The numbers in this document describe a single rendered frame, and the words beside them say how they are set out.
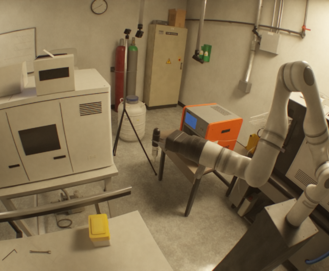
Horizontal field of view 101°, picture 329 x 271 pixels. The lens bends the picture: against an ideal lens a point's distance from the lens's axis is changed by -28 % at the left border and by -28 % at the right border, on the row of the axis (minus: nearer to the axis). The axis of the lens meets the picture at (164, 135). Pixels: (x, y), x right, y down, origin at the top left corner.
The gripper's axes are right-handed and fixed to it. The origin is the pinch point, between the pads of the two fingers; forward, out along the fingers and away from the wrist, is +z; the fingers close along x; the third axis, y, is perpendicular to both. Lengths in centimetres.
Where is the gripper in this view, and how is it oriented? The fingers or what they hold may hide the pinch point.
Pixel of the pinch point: (153, 138)
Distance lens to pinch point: 63.3
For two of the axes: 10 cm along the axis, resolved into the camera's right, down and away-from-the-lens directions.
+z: -8.5, -3.4, 4.1
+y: 1.0, -8.5, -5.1
